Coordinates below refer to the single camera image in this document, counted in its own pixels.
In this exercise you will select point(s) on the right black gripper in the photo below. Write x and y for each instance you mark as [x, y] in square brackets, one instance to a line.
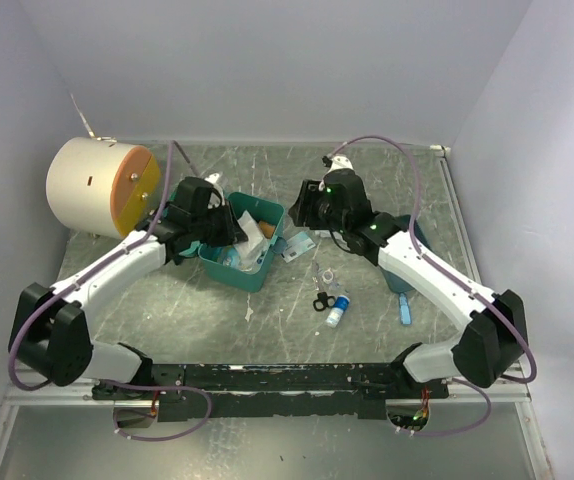
[302, 211]

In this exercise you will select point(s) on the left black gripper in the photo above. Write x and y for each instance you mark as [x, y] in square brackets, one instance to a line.
[233, 233]

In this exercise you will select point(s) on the white gauze pad packet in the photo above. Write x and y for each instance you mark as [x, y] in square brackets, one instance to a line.
[249, 235]

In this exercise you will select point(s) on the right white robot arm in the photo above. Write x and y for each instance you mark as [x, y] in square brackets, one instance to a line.
[491, 327]

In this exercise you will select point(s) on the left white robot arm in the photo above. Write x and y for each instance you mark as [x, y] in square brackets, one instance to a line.
[51, 333]

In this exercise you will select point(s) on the brown medicine bottle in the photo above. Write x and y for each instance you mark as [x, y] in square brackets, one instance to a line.
[267, 229]

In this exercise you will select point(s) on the teal medicine kit box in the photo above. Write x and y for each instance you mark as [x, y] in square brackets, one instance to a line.
[261, 210]

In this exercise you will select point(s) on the blue white card packet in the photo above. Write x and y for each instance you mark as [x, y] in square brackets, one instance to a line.
[296, 246]

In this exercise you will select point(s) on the blue white ointment tube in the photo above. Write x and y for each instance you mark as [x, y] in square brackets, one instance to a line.
[337, 311]

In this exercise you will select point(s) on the dark teal divider tray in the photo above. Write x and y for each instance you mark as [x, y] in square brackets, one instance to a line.
[398, 261]

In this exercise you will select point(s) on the blue plastic clip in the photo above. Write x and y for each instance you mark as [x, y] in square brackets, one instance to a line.
[404, 310]

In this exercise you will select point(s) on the white cylinder drum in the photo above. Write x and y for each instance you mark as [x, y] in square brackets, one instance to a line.
[101, 187]

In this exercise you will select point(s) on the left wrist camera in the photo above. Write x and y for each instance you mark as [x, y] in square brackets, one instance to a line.
[217, 196]

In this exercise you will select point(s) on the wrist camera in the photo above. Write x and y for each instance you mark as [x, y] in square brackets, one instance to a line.
[217, 196]
[336, 162]

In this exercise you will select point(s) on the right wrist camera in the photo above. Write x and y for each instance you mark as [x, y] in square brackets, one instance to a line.
[336, 162]

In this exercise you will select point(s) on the black handled scissors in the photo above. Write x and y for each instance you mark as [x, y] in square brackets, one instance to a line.
[323, 299]

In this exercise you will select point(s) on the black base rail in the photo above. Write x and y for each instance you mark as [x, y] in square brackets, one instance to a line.
[264, 391]

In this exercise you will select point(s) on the aluminium frame rail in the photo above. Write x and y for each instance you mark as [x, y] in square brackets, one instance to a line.
[515, 448]

